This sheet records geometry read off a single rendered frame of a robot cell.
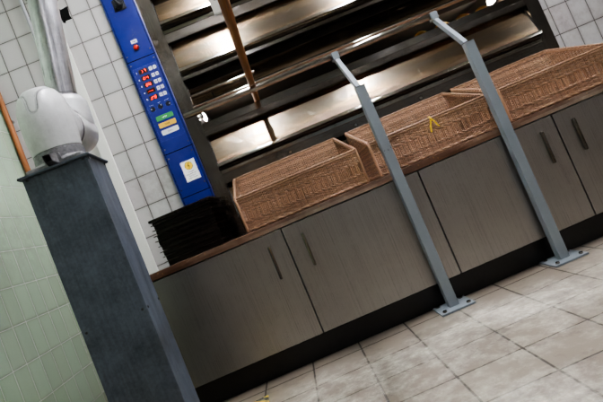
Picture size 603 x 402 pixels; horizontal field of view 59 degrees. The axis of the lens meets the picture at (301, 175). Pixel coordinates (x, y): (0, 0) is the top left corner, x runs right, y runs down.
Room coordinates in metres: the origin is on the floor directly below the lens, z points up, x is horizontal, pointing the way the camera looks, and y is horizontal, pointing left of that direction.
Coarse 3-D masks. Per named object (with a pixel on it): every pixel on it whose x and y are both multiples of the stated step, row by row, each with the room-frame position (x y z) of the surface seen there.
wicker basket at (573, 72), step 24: (552, 48) 2.66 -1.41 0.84; (576, 48) 2.48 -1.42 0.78; (600, 48) 2.25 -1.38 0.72; (504, 72) 2.69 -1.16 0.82; (528, 72) 2.69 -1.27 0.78; (552, 72) 2.23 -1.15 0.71; (576, 72) 2.55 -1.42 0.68; (600, 72) 2.25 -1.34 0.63; (504, 96) 2.23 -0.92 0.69; (528, 96) 2.23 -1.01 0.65; (552, 96) 2.23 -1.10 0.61
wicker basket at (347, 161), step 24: (336, 144) 2.63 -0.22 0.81; (264, 168) 2.64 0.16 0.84; (288, 168) 2.64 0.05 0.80; (312, 168) 2.19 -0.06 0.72; (336, 168) 2.20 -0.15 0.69; (360, 168) 2.25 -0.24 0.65; (240, 192) 2.61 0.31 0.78; (264, 192) 2.18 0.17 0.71; (288, 192) 2.18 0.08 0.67; (312, 192) 2.59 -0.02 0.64; (336, 192) 2.19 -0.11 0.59; (240, 216) 2.17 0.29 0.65; (264, 216) 2.18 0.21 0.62
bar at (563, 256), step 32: (384, 32) 2.34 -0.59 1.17; (448, 32) 2.25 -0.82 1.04; (320, 64) 2.33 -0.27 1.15; (480, 64) 2.12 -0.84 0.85; (512, 128) 2.12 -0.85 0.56; (512, 160) 2.15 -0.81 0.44; (416, 224) 2.10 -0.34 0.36; (544, 224) 2.13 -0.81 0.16; (576, 256) 2.08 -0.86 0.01; (448, 288) 2.10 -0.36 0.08
